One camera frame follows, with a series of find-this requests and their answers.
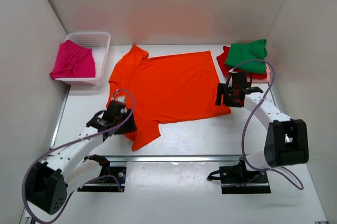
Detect orange t-shirt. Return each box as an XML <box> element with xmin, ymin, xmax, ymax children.
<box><xmin>108</xmin><ymin>45</ymin><xmax>231</xmax><ymax>151</ymax></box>

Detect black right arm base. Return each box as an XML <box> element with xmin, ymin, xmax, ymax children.
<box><xmin>206</xmin><ymin>158</ymin><xmax>271</xmax><ymax>194</ymax></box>

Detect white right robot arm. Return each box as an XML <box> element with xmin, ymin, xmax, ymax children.
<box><xmin>215</xmin><ymin>72</ymin><xmax>309</xmax><ymax>182</ymax></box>

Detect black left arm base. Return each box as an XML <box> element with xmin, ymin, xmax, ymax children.
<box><xmin>77</xmin><ymin>155</ymin><xmax>127</xmax><ymax>193</ymax></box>

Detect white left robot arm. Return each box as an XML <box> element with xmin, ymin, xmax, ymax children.
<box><xmin>23</xmin><ymin>96</ymin><xmax>137</xmax><ymax>215</ymax></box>

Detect pink folded t-shirt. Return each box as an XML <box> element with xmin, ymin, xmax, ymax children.
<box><xmin>252</xmin><ymin>65</ymin><xmax>271</xmax><ymax>83</ymax></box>

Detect red folded t-shirt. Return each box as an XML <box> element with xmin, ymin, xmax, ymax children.
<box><xmin>216</xmin><ymin>46</ymin><xmax>254</xmax><ymax>78</ymax></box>

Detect green folded t-shirt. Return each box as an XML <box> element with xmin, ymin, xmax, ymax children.
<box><xmin>225</xmin><ymin>39</ymin><xmax>267</xmax><ymax>74</ymax></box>

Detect magenta t-shirt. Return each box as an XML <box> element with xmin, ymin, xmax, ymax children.
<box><xmin>49</xmin><ymin>40</ymin><xmax>96</xmax><ymax>79</ymax></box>

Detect white plastic basket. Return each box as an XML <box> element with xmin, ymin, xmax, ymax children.
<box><xmin>55</xmin><ymin>32</ymin><xmax>111</xmax><ymax>85</ymax></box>

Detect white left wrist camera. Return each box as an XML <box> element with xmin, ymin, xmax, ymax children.
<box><xmin>113</xmin><ymin>95</ymin><xmax>127</xmax><ymax>104</ymax></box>

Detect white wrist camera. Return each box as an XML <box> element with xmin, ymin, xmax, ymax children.
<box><xmin>229</xmin><ymin>69</ymin><xmax>237</xmax><ymax>78</ymax></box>
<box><xmin>113</xmin><ymin>95</ymin><xmax>127</xmax><ymax>104</ymax></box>

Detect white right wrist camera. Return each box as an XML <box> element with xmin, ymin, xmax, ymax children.
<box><xmin>229</xmin><ymin>69</ymin><xmax>237</xmax><ymax>78</ymax></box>

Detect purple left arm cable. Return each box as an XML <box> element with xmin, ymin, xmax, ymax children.
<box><xmin>21</xmin><ymin>89</ymin><xmax>136</xmax><ymax>224</ymax></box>

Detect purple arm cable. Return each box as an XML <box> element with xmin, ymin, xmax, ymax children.
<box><xmin>228</xmin><ymin>60</ymin><xmax>305</xmax><ymax>191</ymax></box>
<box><xmin>21</xmin><ymin>89</ymin><xmax>136</xmax><ymax>224</ymax></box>

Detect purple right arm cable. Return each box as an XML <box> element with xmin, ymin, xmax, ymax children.
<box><xmin>228</xmin><ymin>60</ymin><xmax>305</xmax><ymax>191</ymax></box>

